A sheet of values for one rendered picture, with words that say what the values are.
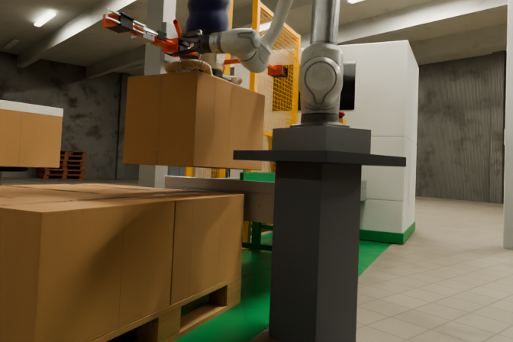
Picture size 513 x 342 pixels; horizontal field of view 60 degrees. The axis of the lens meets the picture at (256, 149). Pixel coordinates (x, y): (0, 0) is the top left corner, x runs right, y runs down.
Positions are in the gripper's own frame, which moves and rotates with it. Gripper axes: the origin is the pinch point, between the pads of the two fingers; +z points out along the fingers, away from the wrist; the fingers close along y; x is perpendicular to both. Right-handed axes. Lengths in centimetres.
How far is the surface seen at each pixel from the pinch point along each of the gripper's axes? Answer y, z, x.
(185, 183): 63, 22, 48
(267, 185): 61, -28, 48
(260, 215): 76, -25, 48
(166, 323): 112, -19, -21
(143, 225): 74, -19, -38
